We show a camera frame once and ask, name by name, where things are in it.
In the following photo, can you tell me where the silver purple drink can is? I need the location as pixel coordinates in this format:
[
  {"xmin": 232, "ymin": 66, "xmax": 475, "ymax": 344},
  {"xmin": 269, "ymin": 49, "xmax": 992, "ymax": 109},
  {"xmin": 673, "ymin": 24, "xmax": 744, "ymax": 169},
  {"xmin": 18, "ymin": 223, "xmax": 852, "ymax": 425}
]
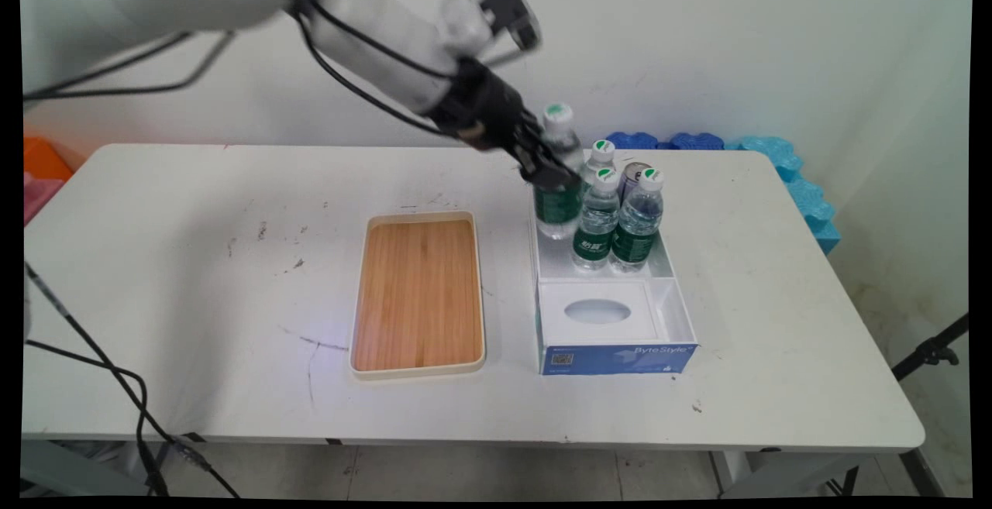
[{"xmin": 618, "ymin": 162, "xmax": 648, "ymax": 201}]

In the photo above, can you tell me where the blue and white cardboard box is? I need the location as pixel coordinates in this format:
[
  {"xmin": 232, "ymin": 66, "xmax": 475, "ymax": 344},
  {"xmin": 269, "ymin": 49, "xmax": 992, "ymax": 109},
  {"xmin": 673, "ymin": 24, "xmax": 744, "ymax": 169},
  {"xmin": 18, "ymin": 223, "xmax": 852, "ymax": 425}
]
[{"xmin": 529, "ymin": 184, "xmax": 698, "ymax": 377}]

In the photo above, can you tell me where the orange bin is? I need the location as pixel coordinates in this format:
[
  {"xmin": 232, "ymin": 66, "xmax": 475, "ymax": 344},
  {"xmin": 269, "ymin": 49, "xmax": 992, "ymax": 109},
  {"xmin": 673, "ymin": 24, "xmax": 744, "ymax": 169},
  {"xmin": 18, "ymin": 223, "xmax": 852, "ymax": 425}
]
[{"xmin": 23, "ymin": 136, "xmax": 74, "ymax": 182}]

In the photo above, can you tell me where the wooden tray with cream rim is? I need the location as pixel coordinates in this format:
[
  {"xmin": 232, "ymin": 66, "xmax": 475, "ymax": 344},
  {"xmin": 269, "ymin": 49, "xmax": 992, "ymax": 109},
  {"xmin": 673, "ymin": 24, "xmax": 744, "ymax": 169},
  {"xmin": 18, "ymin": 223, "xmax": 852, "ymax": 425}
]
[{"xmin": 349, "ymin": 212, "xmax": 487, "ymax": 380}]

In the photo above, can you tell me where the pink bin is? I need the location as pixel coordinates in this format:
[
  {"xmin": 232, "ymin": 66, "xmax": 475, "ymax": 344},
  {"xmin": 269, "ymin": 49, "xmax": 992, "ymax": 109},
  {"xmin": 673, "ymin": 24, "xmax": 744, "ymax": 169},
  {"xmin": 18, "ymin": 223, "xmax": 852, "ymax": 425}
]
[{"xmin": 23, "ymin": 172, "xmax": 64, "ymax": 225}]

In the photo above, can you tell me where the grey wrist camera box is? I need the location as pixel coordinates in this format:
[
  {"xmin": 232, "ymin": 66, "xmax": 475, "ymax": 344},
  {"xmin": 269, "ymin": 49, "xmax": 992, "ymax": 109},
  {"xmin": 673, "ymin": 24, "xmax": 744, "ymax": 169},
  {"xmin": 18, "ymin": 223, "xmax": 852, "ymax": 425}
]
[{"xmin": 442, "ymin": 0, "xmax": 542, "ymax": 62}]

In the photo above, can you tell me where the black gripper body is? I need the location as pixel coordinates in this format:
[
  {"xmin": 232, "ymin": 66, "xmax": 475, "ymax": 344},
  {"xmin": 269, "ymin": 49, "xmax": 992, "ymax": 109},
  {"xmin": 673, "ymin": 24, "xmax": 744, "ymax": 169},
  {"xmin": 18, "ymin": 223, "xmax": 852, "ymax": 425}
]
[{"xmin": 428, "ymin": 58, "xmax": 545, "ymax": 156}]

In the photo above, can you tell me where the black tripod leg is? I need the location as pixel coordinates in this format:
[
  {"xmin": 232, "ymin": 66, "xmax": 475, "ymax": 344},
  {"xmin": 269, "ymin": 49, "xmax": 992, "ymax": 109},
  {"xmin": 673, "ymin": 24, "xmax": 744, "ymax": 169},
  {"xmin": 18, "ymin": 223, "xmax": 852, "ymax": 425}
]
[{"xmin": 891, "ymin": 314, "xmax": 970, "ymax": 382}]

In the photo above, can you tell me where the grey table leg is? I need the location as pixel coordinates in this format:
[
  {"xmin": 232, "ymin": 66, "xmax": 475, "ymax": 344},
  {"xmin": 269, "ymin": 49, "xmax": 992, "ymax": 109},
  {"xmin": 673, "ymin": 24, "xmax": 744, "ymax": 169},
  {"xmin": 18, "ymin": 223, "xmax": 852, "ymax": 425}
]
[{"xmin": 142, "ymin": 441, "xmax": 173, "ymax": 494}]

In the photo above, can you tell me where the green-label water bottle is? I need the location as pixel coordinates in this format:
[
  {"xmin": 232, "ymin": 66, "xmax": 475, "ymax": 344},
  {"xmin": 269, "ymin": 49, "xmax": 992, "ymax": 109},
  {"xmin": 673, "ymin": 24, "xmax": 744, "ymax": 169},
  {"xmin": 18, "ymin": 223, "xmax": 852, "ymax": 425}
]
[
  {"xmin": 533, "ymin": 102, "xmax": 587, "ymax": 241},
  {"xmin": 581, "ymin": 139, "xmax": 618, "ymax": 184},
  {"xmin": 572, "ymin": 168, "xmax": 622, "ymax": 271},
  {"xmin": 610, "ymin": 168, "xmax": 665, "ymax": 273}
]

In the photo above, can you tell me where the black floor cable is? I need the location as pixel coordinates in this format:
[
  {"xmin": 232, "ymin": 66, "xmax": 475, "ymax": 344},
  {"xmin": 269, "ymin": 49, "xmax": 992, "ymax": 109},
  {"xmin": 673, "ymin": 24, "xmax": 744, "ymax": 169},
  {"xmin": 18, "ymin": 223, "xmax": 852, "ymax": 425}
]
[{"xmin": 22, "ymin": 261, "xmax": 243, "ymax": 499}]

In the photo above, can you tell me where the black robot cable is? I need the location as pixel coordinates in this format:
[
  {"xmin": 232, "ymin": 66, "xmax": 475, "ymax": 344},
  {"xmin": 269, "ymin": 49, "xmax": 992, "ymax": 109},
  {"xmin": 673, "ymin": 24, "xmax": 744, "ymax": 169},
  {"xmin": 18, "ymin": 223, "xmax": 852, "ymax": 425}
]
[{"xmin": 22, "ymin": 0, "xmax": 497, "ymax": 142}]

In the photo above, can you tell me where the light blue foam stack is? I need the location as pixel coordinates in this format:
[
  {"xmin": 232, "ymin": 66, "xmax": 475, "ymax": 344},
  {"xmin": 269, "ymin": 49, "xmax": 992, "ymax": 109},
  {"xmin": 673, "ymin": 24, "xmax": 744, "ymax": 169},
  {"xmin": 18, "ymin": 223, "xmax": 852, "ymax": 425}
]
[{"xmin": 725, "ymin": 136, "xmax": 842, "ymax": 256}]

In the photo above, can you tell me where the grey table leg frame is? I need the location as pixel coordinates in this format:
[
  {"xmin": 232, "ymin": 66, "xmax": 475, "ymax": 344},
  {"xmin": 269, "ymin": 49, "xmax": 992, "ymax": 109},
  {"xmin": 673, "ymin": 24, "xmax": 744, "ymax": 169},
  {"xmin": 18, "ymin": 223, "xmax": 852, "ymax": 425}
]
[{"xmin": 709, "ymin": 449, "xmax": 945, "ymax": 499}]

